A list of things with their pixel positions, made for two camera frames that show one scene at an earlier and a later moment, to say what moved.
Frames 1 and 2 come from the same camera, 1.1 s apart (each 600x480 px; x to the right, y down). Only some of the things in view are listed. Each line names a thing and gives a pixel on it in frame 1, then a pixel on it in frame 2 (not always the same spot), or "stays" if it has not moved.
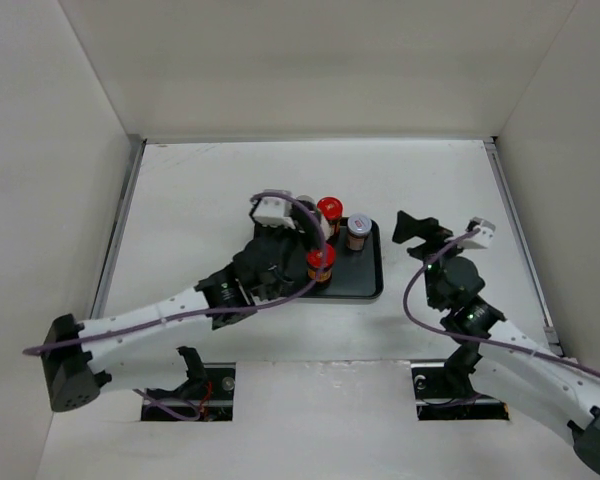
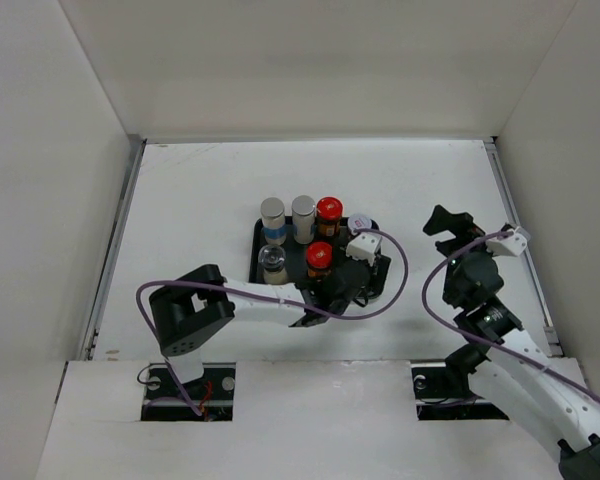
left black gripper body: (291, 242) → (376, 280)
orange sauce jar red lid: (331, 209) stays
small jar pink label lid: (358, 226) stays
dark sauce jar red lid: (322, 256) stays
